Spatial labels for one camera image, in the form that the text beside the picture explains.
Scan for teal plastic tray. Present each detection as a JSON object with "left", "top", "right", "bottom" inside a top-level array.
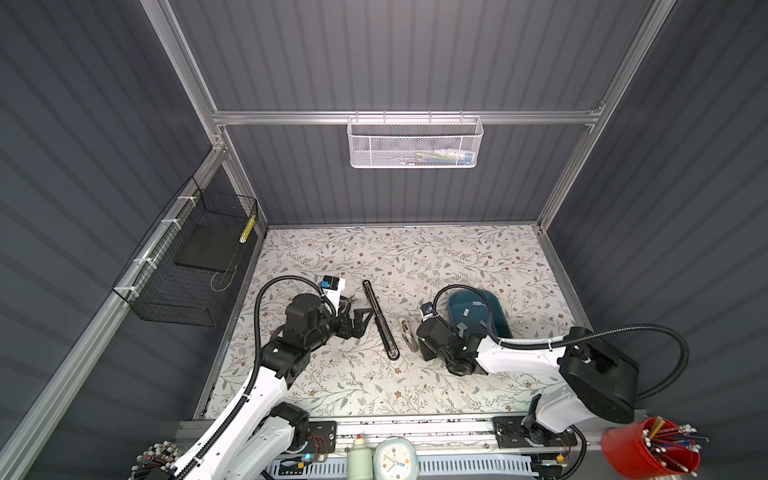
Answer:
[{"left": 448, "top": 289, "right": 512, "bottom": 338}]

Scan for red pencil cup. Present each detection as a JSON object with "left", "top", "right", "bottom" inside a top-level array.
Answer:
[{"left": 601, "top": 416, "right": 708, "bottom": 479}]

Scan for black pliers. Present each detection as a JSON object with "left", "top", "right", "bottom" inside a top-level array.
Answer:
[{"left": 339, "top": 295, "right": 355, "bottom": 316}]

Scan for black wire basket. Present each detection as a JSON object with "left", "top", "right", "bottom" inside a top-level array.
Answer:
[{"left": 113, "top": 180, "right": 259, "bottom": 327}]

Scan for yellow marker in basket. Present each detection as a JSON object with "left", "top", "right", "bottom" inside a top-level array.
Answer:
[{"left": 239, "top": 215, "right": 256, "bottom": 244}]

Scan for white wire mesh basket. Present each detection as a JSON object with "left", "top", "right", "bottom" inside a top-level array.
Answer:
[{"left": 346, "top": 113, "right": 484, "bottom": 169}]

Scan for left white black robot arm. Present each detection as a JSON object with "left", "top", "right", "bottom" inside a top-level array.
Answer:
[{"left": 130, "top": 276, "right": 374, "bottom": 479}]

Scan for clear cup of pens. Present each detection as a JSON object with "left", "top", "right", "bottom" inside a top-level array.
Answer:
[{"left": 129, "top": 441, "right": 184, "bottom": 480}]

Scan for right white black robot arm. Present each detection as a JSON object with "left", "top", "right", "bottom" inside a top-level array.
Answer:
[{"left": 416, "top": 301, "right": 690, "bottom": 445}]

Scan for pale green glue bottle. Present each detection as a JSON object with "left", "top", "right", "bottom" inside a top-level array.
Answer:
[{"left": 346, "top": 434, "right": 374, "bottom": 480}]

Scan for mint analog clock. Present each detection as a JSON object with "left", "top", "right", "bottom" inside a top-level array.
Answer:
[{"left": 373, "top": 437, "right": 420, "bottom": 480}]

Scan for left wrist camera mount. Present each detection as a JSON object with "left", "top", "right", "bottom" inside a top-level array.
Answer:
[{"left": 320, "top": 275, "right": 346, "bottom": 310}]

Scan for black notebook in basket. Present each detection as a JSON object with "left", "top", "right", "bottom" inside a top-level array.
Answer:
[{"left": 174, "top": 225, "right": 246, "bottom": 273}]

